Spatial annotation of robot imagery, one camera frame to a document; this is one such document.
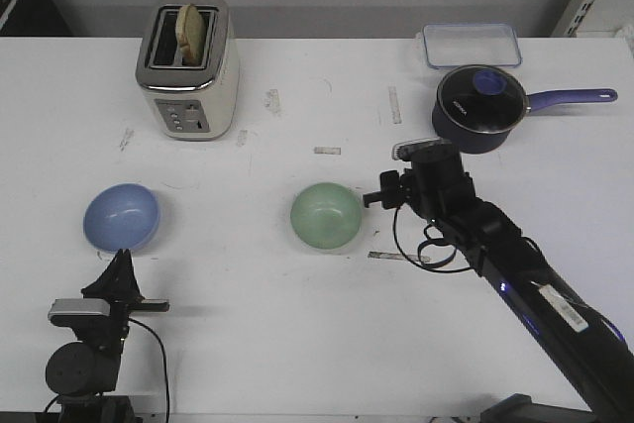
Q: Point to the glass pot lid blue knob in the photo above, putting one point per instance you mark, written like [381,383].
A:
[482,98]

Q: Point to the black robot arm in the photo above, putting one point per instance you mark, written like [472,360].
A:
[83,374]
[584,345]

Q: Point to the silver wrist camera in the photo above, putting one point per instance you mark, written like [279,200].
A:
[405,150]
[78,312]

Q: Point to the dark blue saucepan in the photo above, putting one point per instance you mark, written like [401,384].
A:
[480,143]

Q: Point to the clear plastic food container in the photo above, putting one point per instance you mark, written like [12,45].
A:
[453,45]

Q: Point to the green bowl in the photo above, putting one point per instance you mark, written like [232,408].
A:
[326,216]

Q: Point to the cream and chrome toaster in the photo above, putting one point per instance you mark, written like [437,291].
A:
[191,103]

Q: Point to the blue bowl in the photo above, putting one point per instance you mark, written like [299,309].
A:
[123,216]

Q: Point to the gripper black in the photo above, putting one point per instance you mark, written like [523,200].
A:
[440,185]
[111,333]

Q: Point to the slice of toast bread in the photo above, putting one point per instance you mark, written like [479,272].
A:
[190,34]

